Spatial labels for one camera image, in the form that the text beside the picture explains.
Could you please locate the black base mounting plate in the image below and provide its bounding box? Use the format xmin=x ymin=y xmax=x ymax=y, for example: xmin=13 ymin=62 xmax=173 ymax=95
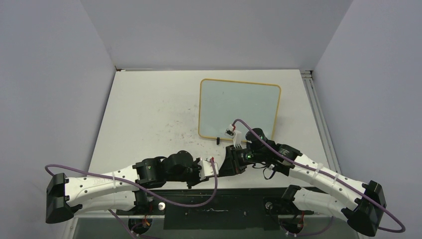
xmin=116 ymin=188 xmax=312 ymax=231

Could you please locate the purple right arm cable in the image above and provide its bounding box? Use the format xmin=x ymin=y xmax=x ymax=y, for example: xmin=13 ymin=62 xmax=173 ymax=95
xmin=232 ymin=119 xmax=406 ymax=234

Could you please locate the aluminium frame rail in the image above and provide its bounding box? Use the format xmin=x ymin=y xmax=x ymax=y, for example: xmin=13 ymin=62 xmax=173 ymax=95
xmin=300 ymin=70 xmax=341 ymax=173

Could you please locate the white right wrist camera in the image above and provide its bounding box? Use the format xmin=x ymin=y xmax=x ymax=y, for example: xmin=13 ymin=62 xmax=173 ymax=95
xmin=225 ymin=123 xmax=242 ymax=146

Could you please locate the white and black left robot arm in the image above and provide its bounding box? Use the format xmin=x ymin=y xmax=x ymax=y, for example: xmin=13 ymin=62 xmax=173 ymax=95
xmin=45 ymin=150 xmax=219 ymax=224

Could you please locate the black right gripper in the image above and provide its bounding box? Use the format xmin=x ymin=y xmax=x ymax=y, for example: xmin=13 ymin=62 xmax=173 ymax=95
xmin=217 ymin=144 xmax=266 ymax=178

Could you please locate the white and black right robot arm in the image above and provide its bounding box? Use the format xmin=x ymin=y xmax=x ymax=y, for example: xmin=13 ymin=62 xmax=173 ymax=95
xmin=219 ymin=127 xmax=386 ymax=237

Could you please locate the yellow-framed whiteboard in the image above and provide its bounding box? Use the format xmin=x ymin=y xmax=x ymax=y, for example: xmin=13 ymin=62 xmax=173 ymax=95
xmin=198 ymin=79 xmax=281 ymax=140

